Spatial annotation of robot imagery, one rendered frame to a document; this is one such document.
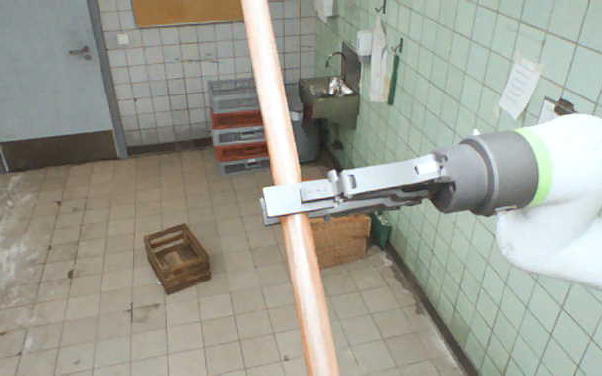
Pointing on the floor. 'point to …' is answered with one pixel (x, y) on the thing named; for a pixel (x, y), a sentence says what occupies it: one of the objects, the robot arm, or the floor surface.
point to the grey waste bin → (306, 150)
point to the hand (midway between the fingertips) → (295, 203)
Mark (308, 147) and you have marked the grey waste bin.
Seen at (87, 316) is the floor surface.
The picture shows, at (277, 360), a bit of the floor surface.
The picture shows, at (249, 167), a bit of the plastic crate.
